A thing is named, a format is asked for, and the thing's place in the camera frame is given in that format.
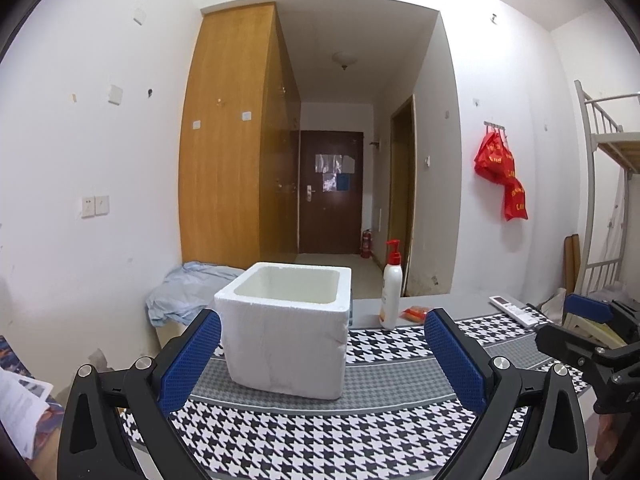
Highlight dark brown entrance door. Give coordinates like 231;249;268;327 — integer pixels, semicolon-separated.
291;131;364;256

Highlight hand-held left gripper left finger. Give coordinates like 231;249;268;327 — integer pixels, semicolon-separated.
57;308;223;480

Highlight white paper sheets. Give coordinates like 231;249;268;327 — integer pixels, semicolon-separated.
0;367;49;459

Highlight red plastic bag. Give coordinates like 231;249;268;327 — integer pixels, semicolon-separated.
474;131;529;222

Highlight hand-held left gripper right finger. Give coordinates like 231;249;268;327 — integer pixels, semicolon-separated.
424;307;591;480

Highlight white foam box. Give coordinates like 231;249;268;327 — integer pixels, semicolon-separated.
214;261;353;401

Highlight white remote control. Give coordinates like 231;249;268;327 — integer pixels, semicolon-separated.
489;295;543;330

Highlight black white houndstooth tablecloth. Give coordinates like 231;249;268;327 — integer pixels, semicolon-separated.
117;310;591;480

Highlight white pump bottle red cap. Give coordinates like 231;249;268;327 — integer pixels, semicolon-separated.
378;240;403;330

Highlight person's right hand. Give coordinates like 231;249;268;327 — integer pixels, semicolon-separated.
594;410;640;480

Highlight white metal bunk bed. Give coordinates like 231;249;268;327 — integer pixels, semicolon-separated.
574;80;640;311

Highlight white bag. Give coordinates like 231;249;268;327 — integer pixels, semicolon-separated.
542;287;568;322

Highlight light blue crumpled cloth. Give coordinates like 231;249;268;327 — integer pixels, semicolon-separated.
146;261;246;328

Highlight wooden wardrobe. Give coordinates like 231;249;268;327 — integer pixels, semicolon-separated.
178;2;302;271

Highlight white paper notice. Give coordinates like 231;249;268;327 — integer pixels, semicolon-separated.
315;154;356;192

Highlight brown wooden board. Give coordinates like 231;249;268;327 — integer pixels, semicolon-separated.
564;235;581;301

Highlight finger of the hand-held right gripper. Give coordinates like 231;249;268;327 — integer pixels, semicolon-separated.
535;323;608;368
564;294;616;324

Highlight colorful magazine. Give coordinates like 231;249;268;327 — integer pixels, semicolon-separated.
0;336;66;466

